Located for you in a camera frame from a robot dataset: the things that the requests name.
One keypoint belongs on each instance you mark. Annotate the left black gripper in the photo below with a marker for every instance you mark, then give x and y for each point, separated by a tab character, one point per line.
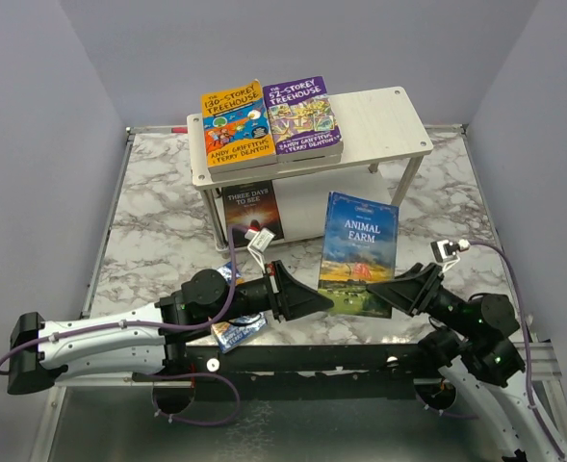
289	298

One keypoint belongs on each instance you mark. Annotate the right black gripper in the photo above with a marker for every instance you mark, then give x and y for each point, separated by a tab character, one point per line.
410	293

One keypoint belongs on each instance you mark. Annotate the blue Animal Farm book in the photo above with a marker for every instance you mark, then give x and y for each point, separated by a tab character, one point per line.
359	248

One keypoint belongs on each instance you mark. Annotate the purple 117-Storey Treehouse book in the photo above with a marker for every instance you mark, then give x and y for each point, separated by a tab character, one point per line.
250	172

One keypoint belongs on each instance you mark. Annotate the Little Women floral book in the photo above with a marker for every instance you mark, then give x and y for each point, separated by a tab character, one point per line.
287	161

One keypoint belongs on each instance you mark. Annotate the purple 52-Storey Treehouse book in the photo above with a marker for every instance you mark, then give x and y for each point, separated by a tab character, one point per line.
302	119

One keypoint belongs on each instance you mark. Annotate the yellow 130-Storey Treehouse book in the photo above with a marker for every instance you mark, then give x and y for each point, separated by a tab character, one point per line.
236	129

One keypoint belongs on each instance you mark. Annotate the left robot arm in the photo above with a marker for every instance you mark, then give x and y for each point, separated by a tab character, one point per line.
148	339

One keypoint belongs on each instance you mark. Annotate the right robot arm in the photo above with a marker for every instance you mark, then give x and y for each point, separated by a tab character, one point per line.
472	351

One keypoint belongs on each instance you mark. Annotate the blue Storey Treehouse book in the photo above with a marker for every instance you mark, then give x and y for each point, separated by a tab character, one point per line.
231	334

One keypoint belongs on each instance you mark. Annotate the Three Days To See book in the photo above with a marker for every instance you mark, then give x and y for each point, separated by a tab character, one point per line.
251	205

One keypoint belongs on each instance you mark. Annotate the white wooden two-tier shelf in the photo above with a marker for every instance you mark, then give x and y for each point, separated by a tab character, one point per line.
384	145

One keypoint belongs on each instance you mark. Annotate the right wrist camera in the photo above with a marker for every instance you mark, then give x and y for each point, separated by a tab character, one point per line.
447	252

